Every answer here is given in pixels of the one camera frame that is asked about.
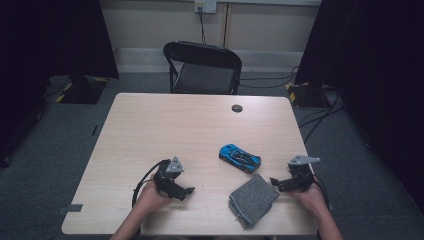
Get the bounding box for black curtain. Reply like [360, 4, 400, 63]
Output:
[0, 0, 120, 168]
[294, 0, 424, 214]

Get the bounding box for black folding chair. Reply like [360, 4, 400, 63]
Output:
[162, 40, 243, 95]

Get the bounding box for person's right hand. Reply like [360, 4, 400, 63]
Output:
[289, 181, 330, 218]

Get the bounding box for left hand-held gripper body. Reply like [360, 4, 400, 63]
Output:
[153, 155, 185, 198]

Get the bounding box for black floor cables by wall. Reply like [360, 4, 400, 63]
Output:
[238, 65, 301, 90]

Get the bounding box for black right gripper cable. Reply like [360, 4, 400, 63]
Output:
[311, 173, 333, 211]

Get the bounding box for black floor cables by stand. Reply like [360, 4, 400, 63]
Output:
[297, 93, 346, 145]

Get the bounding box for beige wall pipe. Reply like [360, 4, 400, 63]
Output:
[221, 2, 233, 48]

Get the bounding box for person's left hand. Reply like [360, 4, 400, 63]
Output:
[133, 173, 173, 216]

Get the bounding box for white wall socket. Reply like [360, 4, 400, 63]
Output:
[194, 0, 218, 14]

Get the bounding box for grey cloth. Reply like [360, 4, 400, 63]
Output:
[228, 173, 280, 231]

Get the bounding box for black socket cable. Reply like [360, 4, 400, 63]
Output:
[198, 7, 207, 45]

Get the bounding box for blue toy car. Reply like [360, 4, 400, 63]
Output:
[218, 143, 262, 175]

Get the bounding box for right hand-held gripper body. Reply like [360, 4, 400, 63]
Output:
[287, 154, 321, 194]

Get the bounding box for black stand base striped tape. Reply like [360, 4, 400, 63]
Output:
[54, 74, 110, 105]
[284, 81, 332, 110]

